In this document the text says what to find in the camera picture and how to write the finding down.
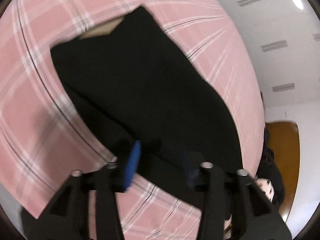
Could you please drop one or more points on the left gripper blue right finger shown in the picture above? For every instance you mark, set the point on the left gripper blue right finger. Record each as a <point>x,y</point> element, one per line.
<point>232,193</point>

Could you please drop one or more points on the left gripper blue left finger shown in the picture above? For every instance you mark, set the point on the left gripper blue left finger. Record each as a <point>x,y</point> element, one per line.
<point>66,216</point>

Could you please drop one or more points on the black pants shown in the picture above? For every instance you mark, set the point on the black pants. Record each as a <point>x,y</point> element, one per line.
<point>135,84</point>

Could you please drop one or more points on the white heart pattern pillow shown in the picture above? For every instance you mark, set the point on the white heart pattern pillow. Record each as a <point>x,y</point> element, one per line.
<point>266,186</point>

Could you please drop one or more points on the black clothes pile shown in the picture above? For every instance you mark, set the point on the black clothes pile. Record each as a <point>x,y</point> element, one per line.
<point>268,169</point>

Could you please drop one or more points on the brown wooden headboard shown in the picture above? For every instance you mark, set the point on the brown wooden headboard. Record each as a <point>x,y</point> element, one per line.
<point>285,143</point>

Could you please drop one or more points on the white built-in wardrobe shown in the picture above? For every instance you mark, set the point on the white built-in wardrobe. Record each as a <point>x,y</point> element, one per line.
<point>282,40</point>

